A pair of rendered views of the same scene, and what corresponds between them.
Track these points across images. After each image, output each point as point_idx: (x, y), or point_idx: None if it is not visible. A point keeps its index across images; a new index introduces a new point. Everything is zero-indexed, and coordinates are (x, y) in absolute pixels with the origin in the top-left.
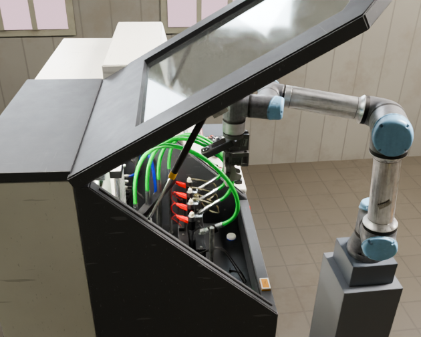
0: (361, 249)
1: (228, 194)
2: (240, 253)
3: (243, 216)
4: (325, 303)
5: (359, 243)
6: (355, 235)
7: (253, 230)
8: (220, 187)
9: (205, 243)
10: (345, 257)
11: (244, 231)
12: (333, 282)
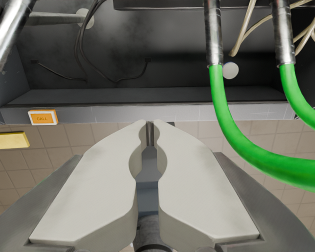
0: (139, 234)
1: (213, 102)
2: (186, 81)
3: (239, 105)
4: (156, 149)
5: (141, 239)
6: (151, 242)
7: (191, 118)
8: (283, 76)
9: (134, 9)
10: (145, 209)
11: (208, 98)
12: (146, 174)
